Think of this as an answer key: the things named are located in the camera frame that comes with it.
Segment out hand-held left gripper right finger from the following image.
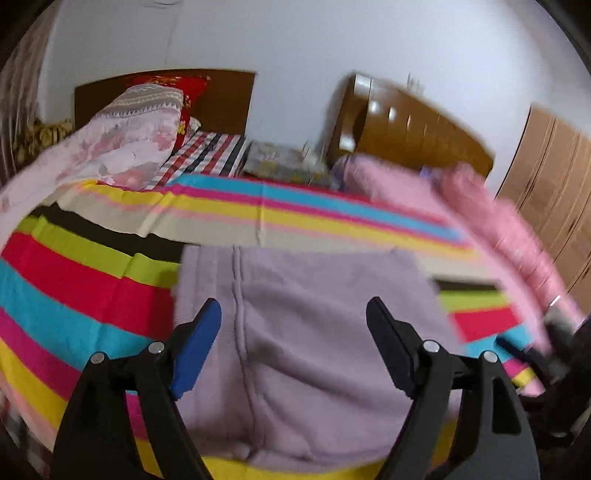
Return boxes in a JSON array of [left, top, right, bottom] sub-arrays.
[[366, 296, 541, 480]]

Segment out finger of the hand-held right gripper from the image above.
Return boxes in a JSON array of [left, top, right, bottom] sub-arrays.
[[496, 336, 555, 372]]

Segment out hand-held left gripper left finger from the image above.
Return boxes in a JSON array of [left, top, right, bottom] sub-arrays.
[[50, 298, 223, 480]]

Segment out lilac knit pants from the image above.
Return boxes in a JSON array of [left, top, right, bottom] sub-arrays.
[[173, 244, 465, 464]]

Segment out colourful striped blanket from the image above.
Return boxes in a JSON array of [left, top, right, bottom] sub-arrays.
[[0, 174, 550, 480]]

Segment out pink fuzzy blanket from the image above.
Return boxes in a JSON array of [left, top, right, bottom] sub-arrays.
[[339, 154, 590, 357]]

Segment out light brown wooden wardrobe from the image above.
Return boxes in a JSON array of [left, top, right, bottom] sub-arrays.
[[496, 105, 591, 297]]

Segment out red black plaid bed sheet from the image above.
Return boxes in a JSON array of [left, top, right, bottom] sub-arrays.
[[154, 130, 250, 188]]

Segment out grey yellow floral pillow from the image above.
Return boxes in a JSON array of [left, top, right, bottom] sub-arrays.
[[241, 141, 331, 186]]

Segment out pink floral quilt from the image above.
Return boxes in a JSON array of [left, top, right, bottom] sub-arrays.
[[0, 104, 184, 241]]

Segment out glossy brown wooden cabinet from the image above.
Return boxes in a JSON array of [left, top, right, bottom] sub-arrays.
[[325, 73, 495, 179]]

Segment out brown wooden headboard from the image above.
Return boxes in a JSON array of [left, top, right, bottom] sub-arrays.
[[75, 69, 256, 139]]

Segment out grey zigzag patterned pillow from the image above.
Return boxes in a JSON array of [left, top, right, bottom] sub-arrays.
[[98, 83, 185, 121]]

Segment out red pillow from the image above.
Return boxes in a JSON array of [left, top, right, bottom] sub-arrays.
[[127, 76, 211, 137]]

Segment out brown patterned cloth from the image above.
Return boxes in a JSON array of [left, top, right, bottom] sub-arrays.
[[11, 119, 75, 160]]

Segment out red white striped curtain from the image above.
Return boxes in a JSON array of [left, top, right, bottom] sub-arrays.
[[0, 14, 61, 185]]

